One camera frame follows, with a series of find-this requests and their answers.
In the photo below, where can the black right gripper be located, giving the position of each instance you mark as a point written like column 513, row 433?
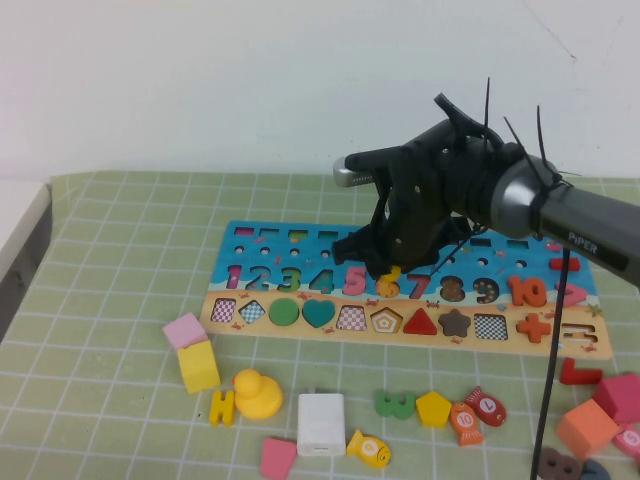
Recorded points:
column 420, row 220

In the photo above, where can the yellow number six piece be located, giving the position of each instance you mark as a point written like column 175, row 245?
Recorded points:
column 389, row 287

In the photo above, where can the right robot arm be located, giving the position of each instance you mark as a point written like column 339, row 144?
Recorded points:
column 575, row 215

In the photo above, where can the pink number five piece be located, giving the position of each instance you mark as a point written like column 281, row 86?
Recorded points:
column 356, row 287

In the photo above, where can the teal heart piece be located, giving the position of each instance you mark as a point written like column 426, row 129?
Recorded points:
column 318, row 312

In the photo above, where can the red triangle piece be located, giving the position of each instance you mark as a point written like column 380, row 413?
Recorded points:
column 420, row 325

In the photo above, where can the green circle piece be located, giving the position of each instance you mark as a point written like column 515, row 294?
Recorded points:
column 283, row 312

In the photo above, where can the brown star piece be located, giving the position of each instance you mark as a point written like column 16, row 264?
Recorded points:
column 454, row 322

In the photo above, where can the colourful wooden puzzle board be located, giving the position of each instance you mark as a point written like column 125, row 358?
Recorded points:
column 500, row 320

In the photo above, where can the green number three piece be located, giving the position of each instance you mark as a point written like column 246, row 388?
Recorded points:
column 382, row 404

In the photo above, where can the orange number ten piece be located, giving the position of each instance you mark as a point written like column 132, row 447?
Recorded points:
column 516, row 291

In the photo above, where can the yellow pentagon piece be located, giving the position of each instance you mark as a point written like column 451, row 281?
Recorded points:
column 433, row 409

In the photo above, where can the orange plus sign piece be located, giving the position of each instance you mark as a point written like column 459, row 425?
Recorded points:
column 533, row 328

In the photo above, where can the red minus sign piece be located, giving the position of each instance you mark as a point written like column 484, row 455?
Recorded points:
column 556, row 264

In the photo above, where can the red fish piece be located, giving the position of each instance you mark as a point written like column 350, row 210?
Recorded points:
column 486, row 406

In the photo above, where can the yellow fish piece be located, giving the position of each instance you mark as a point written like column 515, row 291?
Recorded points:
column 369, row 447

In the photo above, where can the orange fish piece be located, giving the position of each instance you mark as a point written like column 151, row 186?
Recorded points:
column 466, row 422

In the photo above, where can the pink greater-than sign piece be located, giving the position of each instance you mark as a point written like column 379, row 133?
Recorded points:
column 575, row 296

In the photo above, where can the yellow letter H piece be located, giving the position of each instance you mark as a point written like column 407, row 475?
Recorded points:
column 216, row 407

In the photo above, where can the pink trapezoid piece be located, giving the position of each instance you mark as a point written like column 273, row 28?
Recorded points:
column 277, row 457

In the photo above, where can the red angle sign piece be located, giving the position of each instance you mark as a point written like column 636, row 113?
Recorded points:
column 567, row 376

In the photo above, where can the brown number eight piece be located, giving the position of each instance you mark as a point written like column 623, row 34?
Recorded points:
column 547, row 465

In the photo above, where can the dark blue number piece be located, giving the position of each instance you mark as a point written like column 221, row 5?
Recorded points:
column 594, row 471

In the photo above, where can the pink fish piece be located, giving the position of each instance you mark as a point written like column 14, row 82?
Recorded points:
column 629, row 440

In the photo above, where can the black zip tie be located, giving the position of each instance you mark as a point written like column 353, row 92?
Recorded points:
column 487, row 105
column 515, row 132
column 450, row 256
column 542, row 140

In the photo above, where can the white power adapter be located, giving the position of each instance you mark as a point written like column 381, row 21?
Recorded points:
column 321, row 422

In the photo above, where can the yellow rubber duck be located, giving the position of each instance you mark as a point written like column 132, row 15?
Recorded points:
column 260, row 400

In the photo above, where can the light pink cube block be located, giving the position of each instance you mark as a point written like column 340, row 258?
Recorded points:
column 184, row 330

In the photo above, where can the yellow cube block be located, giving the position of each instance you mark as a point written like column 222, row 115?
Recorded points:
column 199, row 367

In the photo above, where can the green checkered tablecloth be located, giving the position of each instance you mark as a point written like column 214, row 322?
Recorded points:
column 120, row 280

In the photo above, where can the orange cube block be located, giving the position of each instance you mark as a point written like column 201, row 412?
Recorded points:
column 585, row 427

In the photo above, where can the magenta cube block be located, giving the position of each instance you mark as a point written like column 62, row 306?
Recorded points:
column 620, row 397

